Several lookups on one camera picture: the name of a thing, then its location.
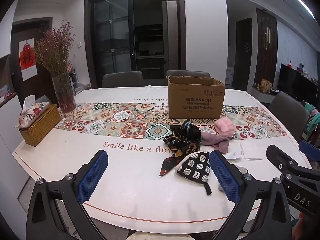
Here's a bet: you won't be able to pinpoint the dark wooden cabinet door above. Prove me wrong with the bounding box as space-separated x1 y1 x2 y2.
255 7 278 83

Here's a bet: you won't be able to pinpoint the grey cloth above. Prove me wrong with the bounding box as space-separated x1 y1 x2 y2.
217 165 248 192

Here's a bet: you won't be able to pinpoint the white tissue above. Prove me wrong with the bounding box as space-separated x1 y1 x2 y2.
22 94 36 112

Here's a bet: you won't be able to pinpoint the dark glass sliding door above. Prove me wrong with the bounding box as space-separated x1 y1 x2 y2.
84 0 187 89

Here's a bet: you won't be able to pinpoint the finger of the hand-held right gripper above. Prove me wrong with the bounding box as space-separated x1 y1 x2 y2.
266 144 300 173
299 140 320 162

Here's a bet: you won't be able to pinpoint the glass vase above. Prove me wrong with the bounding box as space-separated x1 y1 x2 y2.
51 72 77 114

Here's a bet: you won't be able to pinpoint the white low cabinet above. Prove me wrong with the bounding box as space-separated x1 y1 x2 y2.
251 85 279 104

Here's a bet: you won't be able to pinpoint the dark room door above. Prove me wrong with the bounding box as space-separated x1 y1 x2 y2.
235 17 252 84

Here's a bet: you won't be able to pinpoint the white gauze cloth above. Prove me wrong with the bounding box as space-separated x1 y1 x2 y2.
239 142 263 161

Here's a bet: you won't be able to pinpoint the yellow woven tissue box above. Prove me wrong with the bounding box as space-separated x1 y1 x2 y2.
19 104 62 147

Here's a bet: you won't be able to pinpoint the black patterned silk scarf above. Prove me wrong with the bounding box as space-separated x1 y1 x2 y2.
159 120 202 177

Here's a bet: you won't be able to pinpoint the colourful clothes on chair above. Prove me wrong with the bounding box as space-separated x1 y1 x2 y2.
301 100 320 143

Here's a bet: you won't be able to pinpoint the white zigzag-edged cloth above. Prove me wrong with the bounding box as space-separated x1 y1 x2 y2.
223 150 243 160

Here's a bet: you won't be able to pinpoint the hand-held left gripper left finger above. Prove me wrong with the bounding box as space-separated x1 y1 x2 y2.
26 150 109 240

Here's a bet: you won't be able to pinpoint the pink fluffy headband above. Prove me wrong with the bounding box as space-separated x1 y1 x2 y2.
214 119 237 140

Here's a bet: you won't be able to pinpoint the black white-dotted eye mask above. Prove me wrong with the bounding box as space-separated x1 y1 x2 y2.
176 151 213 196

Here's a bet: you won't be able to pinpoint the dried purple flowers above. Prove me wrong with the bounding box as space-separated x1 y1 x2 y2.
34 19 75 77

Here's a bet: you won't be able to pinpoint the silver refrigerator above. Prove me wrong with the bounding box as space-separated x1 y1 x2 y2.
162 0 178 73

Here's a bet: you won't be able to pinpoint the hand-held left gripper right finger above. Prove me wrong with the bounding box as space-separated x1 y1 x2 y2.
209 150 293 240

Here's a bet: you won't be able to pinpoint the dark wooden entrance door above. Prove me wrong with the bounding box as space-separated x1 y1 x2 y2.
11 17 54 98

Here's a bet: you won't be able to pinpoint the brown cardboard box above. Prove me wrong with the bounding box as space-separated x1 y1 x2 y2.
167 75 227 119

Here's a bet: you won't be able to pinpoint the grey dining chair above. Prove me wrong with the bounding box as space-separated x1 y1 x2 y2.
102 71 143 88
267 91 310 143
166 70 211 78

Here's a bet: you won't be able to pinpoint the white stool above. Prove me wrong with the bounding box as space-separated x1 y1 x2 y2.
69 74 88 91

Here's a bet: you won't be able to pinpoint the floral fabric tissue cover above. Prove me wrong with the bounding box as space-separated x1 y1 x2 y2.
15 102 50 128

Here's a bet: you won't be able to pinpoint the red wall calendar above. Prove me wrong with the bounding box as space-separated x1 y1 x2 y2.
19 38 38 82

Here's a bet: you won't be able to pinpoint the mauve knitted cloth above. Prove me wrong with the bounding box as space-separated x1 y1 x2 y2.
201 131 230 155

